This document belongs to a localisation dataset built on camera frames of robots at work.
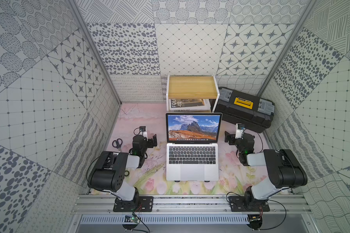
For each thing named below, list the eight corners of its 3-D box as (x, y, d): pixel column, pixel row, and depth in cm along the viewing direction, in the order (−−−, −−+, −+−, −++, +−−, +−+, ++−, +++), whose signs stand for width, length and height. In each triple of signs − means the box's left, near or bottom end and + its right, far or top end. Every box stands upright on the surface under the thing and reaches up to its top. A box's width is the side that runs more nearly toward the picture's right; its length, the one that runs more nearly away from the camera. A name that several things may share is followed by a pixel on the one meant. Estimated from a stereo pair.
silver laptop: (167, 180, 84) (162, 160, 61) (169, 140, 101) (166, 112, 78) (217, 180, 84) (231, 160, 61) (211, 140, 101) (220, 112, 78)
